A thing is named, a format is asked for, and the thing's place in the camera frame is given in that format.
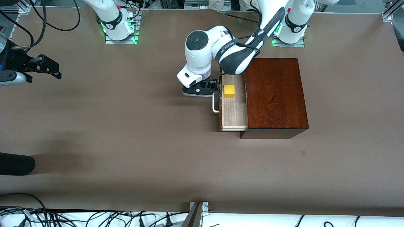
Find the silver metal drawer handle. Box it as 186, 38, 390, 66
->
212, 91, 221, 114

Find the light wood drawer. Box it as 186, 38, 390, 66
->
219, 74, 248, 132

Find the dark brown wooden cabinet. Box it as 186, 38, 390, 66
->
240, 58, 309, 139

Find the black ribbed rounded bar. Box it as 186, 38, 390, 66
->
0, 153, 36, 176

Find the dark grey equipment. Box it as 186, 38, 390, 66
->
391, 15, 404, 53

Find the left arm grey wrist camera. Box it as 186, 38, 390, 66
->
177, 67, 203, 88

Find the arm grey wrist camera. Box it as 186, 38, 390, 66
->
177, 67, 203, 88
0, 71, 27, 86

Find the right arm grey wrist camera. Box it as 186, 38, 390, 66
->
0, 71, 27, 86

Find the aluminium frame rail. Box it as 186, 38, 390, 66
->
380, 0, 404, 22
0, 0, 33, 14

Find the aluminium profile bracket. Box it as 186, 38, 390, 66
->
181, 201, 209, 227

